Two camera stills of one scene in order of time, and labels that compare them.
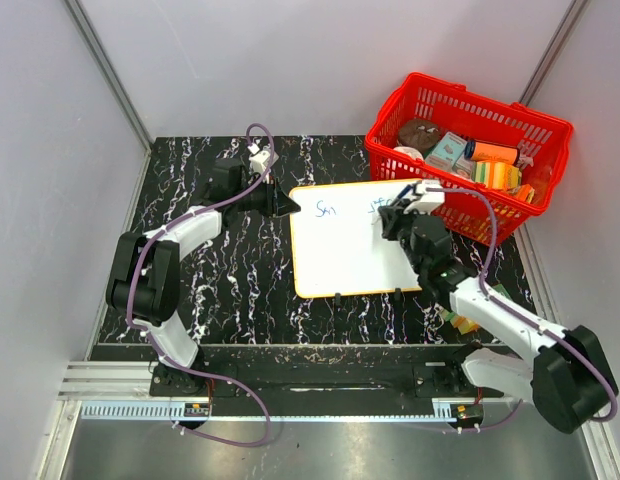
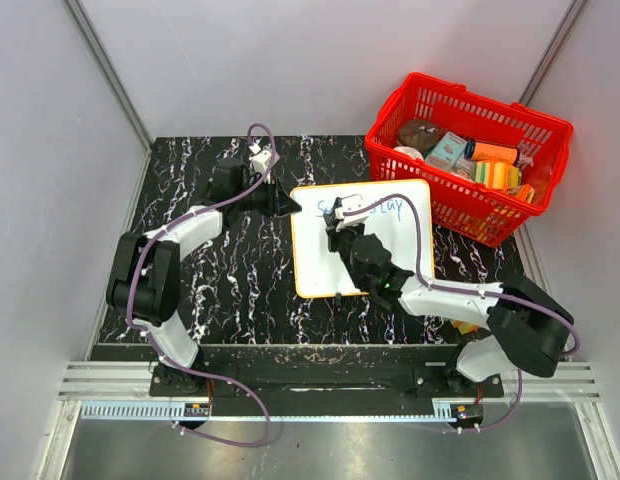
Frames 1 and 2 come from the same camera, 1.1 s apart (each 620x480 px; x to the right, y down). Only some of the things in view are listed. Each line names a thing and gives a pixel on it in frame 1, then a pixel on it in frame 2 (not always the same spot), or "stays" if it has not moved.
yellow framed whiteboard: [339, 245] stays
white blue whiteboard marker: [418, 182] to [338, 208]
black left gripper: [284, 205] stays
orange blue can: [480, 151] stays
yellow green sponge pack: [496, 175] stays
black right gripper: [392, 217] to [334, 235]
